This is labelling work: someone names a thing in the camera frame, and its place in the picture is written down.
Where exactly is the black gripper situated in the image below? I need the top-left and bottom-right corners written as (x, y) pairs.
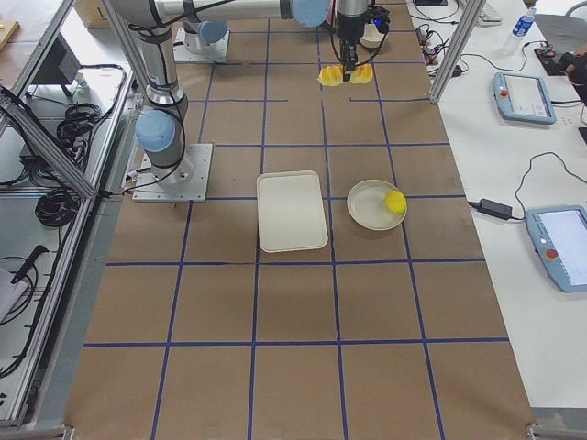
top-left (330, 12), bottom-right (367, 83)

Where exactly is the white shallow bowl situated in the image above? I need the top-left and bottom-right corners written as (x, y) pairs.
top-left (347, 180), bottom-right (407, 231)

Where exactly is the white rectangular tray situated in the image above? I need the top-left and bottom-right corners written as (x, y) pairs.
top-left (257, 170), bottom-right (328, 253)

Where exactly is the blue teach pendant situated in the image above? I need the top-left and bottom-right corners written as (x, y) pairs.
top-left (492, 72), bottom-right (557, 125)
top-left (526, 205), bottom-right (586, 293)

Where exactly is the aluminium frame post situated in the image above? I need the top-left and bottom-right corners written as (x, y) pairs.
top-left (429, 0), bottom-right (484, 105)

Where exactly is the arm mounting base plate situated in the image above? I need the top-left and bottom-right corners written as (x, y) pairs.
top-left (132, 143), bottom-right (213, 203)
top-left (173, 28), bottom-right (230, 64)

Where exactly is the cardboard box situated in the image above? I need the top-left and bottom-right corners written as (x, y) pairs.
top-left (73, 0), bottom-right (111, 29)

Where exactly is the black power adapter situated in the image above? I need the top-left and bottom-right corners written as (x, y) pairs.
top-left (477, 199), bottom-right (513, 220)

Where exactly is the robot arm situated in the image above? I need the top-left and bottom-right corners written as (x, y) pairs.
top-left (183, 1), bottom-right (331, 47)
top-left (105, 0), bottom-right (373, 109)

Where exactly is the blue teach pendant far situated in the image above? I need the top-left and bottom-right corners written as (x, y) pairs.
top-left (492, 72), bottom-right (557, 125)

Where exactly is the small white bowl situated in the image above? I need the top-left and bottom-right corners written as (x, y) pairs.
top-left (360, 23), bottom-right (383, 50)

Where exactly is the yellow lemon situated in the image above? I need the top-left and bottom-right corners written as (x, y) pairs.
top-left (384, 190), bottom-right (407, 215)

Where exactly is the plastic water bottle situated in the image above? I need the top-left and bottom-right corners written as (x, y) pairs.
top-left (501, 7), bottom-right (536, 55)

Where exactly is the blue teach pendant near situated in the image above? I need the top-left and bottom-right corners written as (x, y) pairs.
top-left (526, 205), bottom-right (586, 293)

